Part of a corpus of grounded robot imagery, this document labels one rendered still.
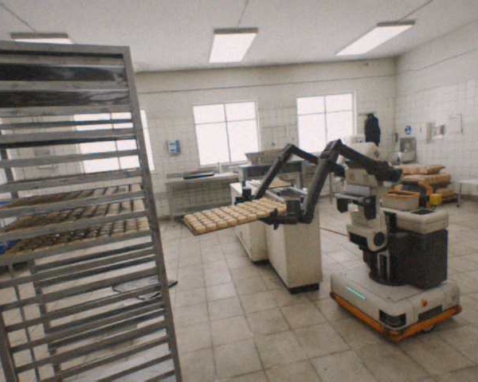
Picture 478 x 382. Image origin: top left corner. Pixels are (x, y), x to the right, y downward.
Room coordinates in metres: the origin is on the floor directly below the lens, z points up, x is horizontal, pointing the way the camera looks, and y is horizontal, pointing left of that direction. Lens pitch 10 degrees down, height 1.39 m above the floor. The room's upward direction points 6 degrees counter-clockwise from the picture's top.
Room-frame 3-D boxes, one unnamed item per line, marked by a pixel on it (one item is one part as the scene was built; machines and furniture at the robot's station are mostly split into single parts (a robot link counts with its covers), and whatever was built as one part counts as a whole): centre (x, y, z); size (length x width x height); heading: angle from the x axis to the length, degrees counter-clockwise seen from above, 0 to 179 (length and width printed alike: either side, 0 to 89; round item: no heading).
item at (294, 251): (2.68, -0.48, 0.45); 0.70 x 0.34 x 0.90; 8
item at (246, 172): (3.18, -0.40, 1.01); 0.72 x 0.33 x 0.34; 98
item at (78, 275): (1.49, 0.82, 0.78); 0.64 x 0.03 x 0.03; 110
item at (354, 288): (1.99, -1.09, 0.16); 0.67 x 0.64 x 0.25; 111
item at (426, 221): (2.02, -1.18, 0.59); 0.55 x 0.34 x 0.83; 21
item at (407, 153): (6.19, -3.75, 0.93); 0.99 x 0.38 x 1.09; 9
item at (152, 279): (2.82, 1.12, 0.01); 0.60 x 0.40 x 0.03; 55
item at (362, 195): (1.89, -0.82, 0.93); 0.28 x 0.16 x 0.22; 21
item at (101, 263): (1.12, 0.68, 0.96); 0.64 x 0.03 x 0.03; 110
